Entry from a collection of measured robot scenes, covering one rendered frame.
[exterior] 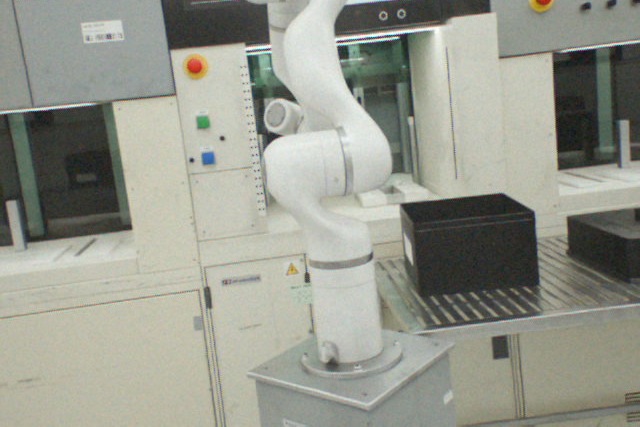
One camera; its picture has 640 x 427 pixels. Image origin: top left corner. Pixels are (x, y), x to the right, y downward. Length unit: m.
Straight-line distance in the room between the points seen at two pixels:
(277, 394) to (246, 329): 0.75
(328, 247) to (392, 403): 0.28
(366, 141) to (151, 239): 0.94
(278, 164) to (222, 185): 0.78
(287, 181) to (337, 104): 0.17
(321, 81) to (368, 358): 0.50
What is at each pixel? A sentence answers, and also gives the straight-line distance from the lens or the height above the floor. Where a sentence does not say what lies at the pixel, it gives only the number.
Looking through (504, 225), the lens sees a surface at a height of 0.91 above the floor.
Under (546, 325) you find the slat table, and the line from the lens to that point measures 1.48.
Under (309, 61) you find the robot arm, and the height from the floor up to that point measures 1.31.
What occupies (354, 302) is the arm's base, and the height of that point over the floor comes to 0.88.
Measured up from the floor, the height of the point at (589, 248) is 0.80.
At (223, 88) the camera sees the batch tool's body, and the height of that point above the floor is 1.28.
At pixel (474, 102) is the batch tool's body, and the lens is 1.95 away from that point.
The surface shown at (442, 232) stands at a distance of 1.57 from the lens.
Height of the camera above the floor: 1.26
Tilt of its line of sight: 9 degrees down
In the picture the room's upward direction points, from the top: 6 degrees counter-clockwise
